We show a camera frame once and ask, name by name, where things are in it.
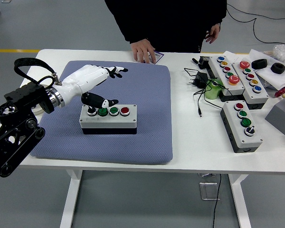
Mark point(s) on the person's right hand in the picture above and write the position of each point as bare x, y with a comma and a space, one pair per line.
143, 51

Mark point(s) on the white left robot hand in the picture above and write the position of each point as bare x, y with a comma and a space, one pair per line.
85, 78

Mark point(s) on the person's left hand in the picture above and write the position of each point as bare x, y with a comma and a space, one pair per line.
213, 34

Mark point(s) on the grey four-button control box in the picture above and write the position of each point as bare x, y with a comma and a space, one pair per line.
237, 130
109, 121

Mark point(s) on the five-button box, large mushroom button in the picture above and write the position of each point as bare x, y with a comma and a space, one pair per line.
228, 78

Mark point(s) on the five-button box, small red mushroom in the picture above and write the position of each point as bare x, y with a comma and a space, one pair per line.
256, 93

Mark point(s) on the purple-edged barcode card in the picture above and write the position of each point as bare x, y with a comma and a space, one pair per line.
159, 56

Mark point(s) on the small black device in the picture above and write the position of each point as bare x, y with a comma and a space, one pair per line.
204, 61

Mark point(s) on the black power adapter plug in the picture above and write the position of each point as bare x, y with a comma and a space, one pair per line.
200, 79

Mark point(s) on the green tape roll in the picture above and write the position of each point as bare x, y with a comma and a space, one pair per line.
212, 91

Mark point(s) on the clear plastic bag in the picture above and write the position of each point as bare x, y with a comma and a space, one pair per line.
282, 52

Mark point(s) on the white paper sheet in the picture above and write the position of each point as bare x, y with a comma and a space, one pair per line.
270, 77

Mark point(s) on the blue-grey textured mat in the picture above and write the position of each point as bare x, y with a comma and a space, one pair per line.
133, 147

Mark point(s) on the grey box with orange knob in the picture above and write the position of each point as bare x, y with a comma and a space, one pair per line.
280, 117

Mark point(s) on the white table leg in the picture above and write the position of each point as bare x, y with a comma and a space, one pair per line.
241, 202
70, 197

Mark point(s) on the clear plastic bracket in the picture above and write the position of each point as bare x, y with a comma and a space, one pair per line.
205, 190

